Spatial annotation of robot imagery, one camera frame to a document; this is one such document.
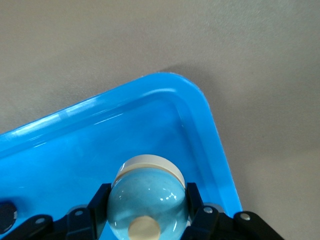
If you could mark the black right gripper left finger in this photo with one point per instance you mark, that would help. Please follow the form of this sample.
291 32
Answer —
80 225

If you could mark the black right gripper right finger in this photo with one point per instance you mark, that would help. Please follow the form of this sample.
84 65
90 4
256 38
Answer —
215 225

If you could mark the long brown electrolytic capacitor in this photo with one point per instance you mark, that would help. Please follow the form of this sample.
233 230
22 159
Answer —
7 216

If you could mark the light blue dome bell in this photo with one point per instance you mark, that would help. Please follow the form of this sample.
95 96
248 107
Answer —
147 195

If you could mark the blue plastic tray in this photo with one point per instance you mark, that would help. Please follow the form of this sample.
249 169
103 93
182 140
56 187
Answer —
100 140

